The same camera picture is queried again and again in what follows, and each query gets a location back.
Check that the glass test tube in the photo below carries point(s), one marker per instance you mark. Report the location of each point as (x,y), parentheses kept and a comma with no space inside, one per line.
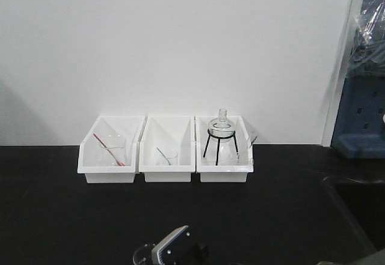
(252,137)

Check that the red glass stirring rod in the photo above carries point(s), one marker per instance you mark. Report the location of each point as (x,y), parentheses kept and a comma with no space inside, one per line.
(109,150)

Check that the blue pegboard drying rack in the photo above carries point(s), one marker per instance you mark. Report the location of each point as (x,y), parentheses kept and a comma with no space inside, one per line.
(359,128)

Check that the white middle storage bin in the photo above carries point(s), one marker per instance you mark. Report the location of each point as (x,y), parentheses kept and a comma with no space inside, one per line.
(168,149)

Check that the large clear glass beaker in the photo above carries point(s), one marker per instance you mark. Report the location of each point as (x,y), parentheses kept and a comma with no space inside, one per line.
(109,151)

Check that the black lab sink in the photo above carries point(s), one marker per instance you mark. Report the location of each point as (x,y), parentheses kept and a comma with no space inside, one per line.
(361,201)

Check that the black wire tripod stand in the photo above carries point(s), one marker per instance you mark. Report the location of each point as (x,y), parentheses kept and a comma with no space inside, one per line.
(219,138)

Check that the white right storage bin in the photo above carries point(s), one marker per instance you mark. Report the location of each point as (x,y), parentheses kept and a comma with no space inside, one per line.
(231,168)

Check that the white left storage bin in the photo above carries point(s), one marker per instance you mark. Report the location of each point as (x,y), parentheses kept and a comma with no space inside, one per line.
(109,152)

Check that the small clear glass beaker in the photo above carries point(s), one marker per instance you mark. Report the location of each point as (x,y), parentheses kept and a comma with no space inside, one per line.
(171,154)

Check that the white storage bin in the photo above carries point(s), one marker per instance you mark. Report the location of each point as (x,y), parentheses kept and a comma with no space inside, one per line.
(168,149)
(109,152)
(231,168)

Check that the plastic bag of pegs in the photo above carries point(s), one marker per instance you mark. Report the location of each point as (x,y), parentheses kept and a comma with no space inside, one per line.
(367,54)

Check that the round-bottom glass flask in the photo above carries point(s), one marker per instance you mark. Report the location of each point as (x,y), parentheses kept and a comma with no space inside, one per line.
(221,127)

